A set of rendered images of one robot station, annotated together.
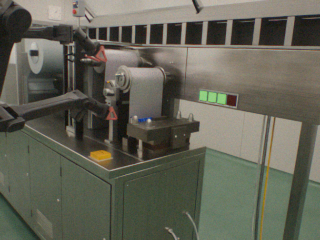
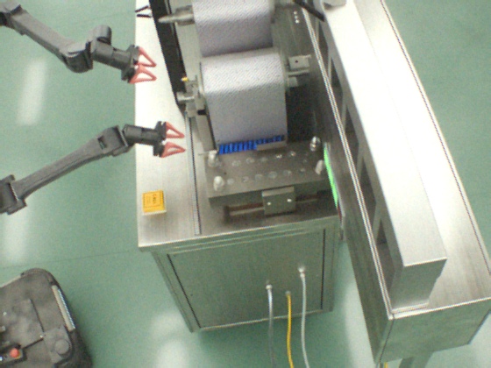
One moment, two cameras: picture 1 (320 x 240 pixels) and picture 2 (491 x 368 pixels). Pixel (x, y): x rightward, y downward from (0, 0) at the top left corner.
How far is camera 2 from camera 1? 1.60 m
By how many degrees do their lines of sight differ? 55
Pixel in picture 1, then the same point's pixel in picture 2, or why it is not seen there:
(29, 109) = (30, 186)
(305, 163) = not seen: hidden behind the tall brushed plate
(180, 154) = (273, 228)
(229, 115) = not seen: outside the picture
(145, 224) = (219, 281)
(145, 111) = (248, 131)
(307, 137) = not seen: hidden behind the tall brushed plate
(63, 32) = (71, 63)
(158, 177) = (231, 248)
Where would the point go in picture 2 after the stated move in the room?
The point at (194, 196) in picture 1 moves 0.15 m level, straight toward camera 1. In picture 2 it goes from (319, 260) to (290, 288)
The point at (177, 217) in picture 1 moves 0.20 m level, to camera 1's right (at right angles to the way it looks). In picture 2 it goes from (284, 276) to (329, 303)
